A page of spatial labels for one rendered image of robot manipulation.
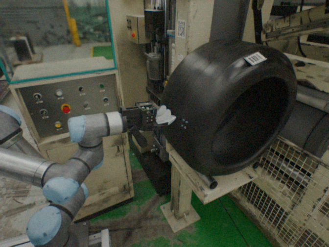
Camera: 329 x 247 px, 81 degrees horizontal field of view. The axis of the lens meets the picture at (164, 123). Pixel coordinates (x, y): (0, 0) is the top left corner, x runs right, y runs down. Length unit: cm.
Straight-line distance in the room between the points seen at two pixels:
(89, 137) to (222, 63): 48
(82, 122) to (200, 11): 69
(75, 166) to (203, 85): 46
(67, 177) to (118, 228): 135
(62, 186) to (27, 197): 185
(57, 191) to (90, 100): 83
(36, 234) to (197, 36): 102
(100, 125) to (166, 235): 138
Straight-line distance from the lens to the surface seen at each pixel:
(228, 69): 68
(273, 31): 115
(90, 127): 60
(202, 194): 100
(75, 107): 132
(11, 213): 237
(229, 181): 114
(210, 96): 65
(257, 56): 73
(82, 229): 110
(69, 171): 60
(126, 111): 62
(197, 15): 98
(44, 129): 138
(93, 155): 65
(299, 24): 109
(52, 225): 88
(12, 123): 90
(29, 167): 65
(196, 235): 185
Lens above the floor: 163
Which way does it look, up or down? 33 degrees down
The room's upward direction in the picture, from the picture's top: straight up
